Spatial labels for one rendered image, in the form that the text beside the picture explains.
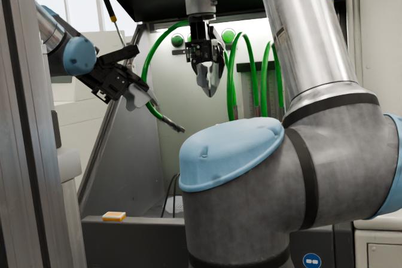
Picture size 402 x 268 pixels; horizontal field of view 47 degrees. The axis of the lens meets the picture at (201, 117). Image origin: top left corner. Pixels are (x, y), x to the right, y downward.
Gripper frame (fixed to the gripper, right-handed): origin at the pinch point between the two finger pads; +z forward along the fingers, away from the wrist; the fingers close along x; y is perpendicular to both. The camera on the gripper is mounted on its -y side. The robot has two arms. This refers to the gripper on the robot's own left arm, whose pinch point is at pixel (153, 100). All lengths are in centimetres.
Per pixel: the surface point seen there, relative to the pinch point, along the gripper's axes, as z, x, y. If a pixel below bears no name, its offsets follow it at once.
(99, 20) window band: 24, -465, -265
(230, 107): 11.4, 18.2, -2.5
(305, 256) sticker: 38, 30, 21
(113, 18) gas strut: -17.8, -19.6, -22.5
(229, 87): 8.4, 18.8, -6.4
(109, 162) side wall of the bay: 5.2, -21.1, 13.9
